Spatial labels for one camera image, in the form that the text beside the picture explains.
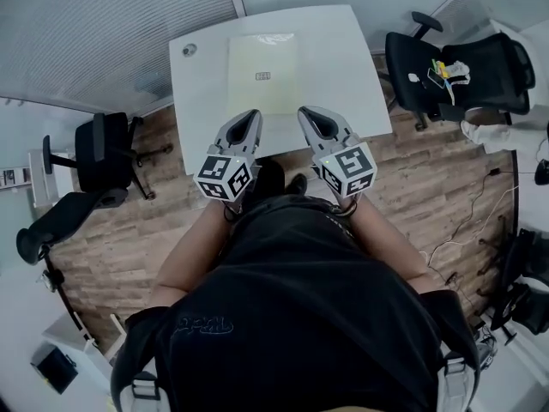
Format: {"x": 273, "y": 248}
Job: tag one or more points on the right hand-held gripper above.
{"x": 349, "y": 170}

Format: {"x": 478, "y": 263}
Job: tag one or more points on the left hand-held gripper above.
{"x": 223, "y": 174}

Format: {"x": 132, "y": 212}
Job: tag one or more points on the person's right forearm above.
{"x": 381, "y": 238}

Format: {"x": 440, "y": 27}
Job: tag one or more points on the person's left forearm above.
{"x": 193, "y": 247}

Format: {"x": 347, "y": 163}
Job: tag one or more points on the white desk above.
{"x": 201, "y": 101}

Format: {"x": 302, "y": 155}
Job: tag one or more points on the person's left shoe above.
{"x": 270, "y": 178}

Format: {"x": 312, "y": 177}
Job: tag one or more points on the person's shoe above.
{"x": 297, "y": 184}
{"x": 270, "y": 178}

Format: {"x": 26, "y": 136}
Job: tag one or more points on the person's right shoe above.
{"x": 297, "y": 184}

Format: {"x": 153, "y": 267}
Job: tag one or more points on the black right wrist band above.
{"x": 346, "y": 209}

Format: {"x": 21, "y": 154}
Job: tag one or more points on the black wrist band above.
{"x": 231, "y": 212}
{"x": 346, "y": 209}

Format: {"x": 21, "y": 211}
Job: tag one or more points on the black left wrist band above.
{"x": 231, "y": 212}

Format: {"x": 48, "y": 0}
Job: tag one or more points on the small white case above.
{"x": 413, "y": 76}

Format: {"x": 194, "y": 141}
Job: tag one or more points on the smartphone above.
{"x": 436, "y": 78}

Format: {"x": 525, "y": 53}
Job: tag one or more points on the yellow-green packet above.
{"x": 438, "y": 66}

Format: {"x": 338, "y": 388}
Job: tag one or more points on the black office chair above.
{"x": 103, "y": 153}
{"x": 493, "y": 75}
{"x": 64, "y": 221}

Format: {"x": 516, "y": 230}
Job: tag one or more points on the white cloth bundle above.
{"x": 484, "y": 132}

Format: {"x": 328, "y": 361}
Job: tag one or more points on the person's black shirt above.
{"x": 300, "y": 316}

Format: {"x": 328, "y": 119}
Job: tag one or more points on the white cabinet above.
{"x": 49, "y": 178}

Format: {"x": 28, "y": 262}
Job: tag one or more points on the black equipment stand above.
{"x": 523, "y": 281}

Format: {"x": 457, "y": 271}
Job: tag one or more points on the black box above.
{"x": 53, "y": 369}

